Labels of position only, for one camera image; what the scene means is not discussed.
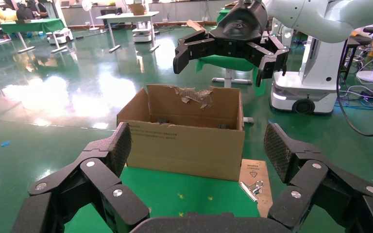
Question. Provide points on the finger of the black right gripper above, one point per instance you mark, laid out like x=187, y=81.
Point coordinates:
x=193, y=48
x=270, y=58

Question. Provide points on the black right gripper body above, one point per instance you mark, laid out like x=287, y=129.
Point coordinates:
x=238, y=25

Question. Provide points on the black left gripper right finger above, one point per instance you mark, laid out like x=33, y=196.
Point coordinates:
x=318, y=183

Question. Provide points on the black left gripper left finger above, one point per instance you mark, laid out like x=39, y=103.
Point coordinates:
x=86, y=180

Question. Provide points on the white robot base with column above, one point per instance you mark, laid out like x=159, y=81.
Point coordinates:
x=315, y=86

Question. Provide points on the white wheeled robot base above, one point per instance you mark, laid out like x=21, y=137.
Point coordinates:
x=141, y=35
x=59, y=36

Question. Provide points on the tan cardboard piece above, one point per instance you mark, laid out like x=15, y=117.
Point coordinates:
x=195, y=25

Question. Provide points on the small brown cardboard box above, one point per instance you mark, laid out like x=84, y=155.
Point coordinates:
x=138, y=9

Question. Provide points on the large open cardboard carton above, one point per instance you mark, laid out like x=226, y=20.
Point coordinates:
x=186, y=151

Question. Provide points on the green cloth table white leg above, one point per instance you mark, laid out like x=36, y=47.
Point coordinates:
x=231, y=62

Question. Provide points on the long grey counter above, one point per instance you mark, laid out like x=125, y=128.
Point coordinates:
x=180, y=11

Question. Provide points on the silver binder clip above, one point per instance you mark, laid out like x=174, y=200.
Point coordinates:
x=252, y=189

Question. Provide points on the white work table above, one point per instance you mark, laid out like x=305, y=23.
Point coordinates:
x=125, y=15

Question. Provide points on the small blue floor object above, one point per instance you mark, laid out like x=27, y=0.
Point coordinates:
x=5, y=143

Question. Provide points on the white standing fan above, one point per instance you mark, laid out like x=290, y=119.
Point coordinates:
x=86, y=4

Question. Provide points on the person in dark clothes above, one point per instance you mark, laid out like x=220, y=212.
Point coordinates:
x=41, y=9
x=24, y=13

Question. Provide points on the green cloth covered table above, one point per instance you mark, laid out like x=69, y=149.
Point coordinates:
x=32, y=25

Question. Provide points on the person in yellow jacket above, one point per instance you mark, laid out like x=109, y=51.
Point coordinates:
x=0, y=13

